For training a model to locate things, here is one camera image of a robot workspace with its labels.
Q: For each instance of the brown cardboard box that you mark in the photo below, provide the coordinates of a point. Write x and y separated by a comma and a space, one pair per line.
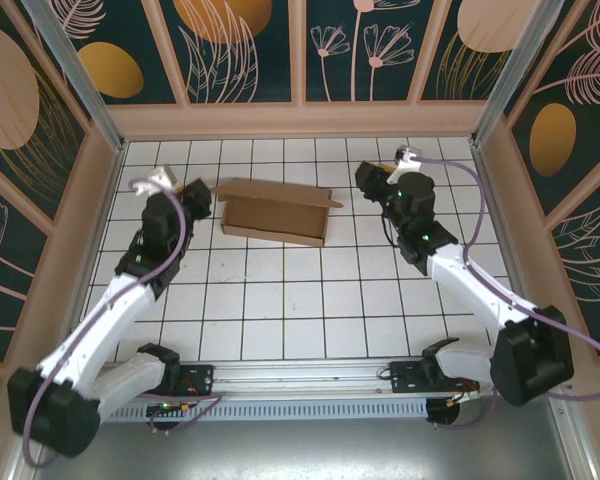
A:
275, 220

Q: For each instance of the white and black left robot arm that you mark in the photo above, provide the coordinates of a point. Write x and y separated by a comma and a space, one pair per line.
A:
115, 315

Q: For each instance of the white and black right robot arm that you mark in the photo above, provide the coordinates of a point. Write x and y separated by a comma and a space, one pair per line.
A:
470, 290

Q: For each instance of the small green circuit board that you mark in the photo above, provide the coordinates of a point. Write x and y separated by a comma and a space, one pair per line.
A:
167, 406

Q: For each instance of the grey metal sheet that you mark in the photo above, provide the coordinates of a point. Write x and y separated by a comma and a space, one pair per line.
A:
300, 450

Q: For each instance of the aluminium frame post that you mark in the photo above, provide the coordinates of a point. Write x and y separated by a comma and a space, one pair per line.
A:
79, 85
513, 75

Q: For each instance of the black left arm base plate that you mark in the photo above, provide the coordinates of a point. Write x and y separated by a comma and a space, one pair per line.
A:
200, 380

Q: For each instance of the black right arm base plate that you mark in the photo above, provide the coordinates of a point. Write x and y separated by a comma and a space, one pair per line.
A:
405, 377

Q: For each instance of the aluminium mounting rail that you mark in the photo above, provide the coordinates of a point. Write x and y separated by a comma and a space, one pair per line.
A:
300, 377

